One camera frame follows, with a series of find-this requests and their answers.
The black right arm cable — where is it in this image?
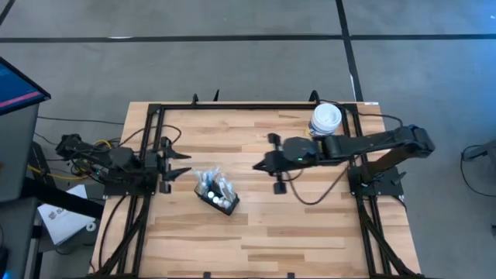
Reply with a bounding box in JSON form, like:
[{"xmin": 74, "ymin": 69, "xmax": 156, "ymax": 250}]
[{"xmin": 281, "ymin": 101, "xmax": 404, "ymax": 206}]

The white paper sheet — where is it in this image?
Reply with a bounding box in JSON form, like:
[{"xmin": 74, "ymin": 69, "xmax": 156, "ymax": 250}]
[{"xmin": 37, "ymin": 184, "xmax": 97, "ymax": 246}]

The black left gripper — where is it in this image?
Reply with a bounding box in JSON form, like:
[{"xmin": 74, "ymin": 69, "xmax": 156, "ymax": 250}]
[{"xmin": 153, "ymin": 136, "xmax": 193, "ymax": 195}]

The black stand beam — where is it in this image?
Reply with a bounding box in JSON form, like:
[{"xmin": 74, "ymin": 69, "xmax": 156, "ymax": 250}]
[{"xmin": 21, "ymin": 176, "xmax": 105, "ymax": 220}]

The yellow floor cable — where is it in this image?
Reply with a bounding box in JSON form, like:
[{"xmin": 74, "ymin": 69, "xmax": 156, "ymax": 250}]
[{"xmin": 26, "ymin": 139, "xmax": 113, "ymax": 181}]

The black wire caddy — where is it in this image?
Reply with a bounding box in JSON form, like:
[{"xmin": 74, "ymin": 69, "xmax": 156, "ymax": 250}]
[{"xmin": 193, "ymin": 180, "xmax": 241, "ymax": 217}]

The monitor with blue screen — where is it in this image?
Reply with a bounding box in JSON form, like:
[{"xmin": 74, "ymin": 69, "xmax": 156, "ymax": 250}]
[{"xmin": 0, "ymin": 56, "xmax": 52, "ymax": 117}]

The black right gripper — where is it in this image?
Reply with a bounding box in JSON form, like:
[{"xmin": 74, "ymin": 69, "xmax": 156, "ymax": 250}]
[{"xmin": 252, "ymin": 133, "xmax": 290, "ymax": 195}]

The Lysol wipes canister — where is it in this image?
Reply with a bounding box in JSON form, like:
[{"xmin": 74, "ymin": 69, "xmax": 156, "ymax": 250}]
[{"xmin": 308, "ymin": 102, "xmax": 343, "ymax": 137}]

